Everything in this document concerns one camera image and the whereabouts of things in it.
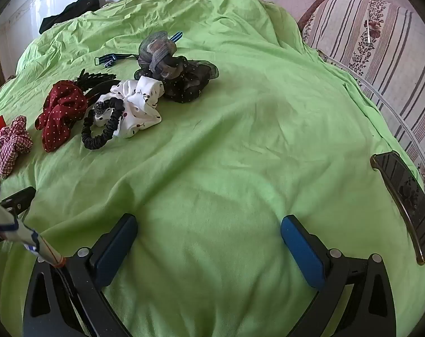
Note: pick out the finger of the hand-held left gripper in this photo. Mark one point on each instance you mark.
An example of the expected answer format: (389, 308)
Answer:
(19, 200)

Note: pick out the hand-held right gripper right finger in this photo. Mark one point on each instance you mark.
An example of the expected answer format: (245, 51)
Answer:
(300, 249)

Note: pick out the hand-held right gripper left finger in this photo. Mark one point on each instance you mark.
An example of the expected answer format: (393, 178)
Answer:
(116, 249)

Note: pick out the thin black scrunchie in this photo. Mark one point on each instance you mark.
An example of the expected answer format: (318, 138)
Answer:
(93, 143)

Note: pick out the black claw hair clip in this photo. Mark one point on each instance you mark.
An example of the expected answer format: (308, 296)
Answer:
(96, 87)

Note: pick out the white taped rod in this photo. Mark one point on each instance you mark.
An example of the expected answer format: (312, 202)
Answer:
(5, 221)

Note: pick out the red plaid scrunchie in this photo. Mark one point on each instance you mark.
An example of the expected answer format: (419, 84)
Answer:
(12, 144)

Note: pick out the red dotted scrunchie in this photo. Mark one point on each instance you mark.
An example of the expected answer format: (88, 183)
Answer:
(61, 112)

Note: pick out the black smartphone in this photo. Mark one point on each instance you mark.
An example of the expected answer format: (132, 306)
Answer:
(405, 196)

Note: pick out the green bed sheet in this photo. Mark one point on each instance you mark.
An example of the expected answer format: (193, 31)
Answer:
(233, 147)

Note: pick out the white dotted scrunchie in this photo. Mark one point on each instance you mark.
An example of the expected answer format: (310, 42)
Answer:
(142, 112)

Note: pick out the black dotted sheer scrunchie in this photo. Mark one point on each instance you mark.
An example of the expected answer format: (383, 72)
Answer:
(188, 80)

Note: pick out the black cloth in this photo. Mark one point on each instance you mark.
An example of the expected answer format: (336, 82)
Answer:
(72, 10)

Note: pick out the grey sheer scrunchie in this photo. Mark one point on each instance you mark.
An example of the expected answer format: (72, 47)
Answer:
(156, 51)

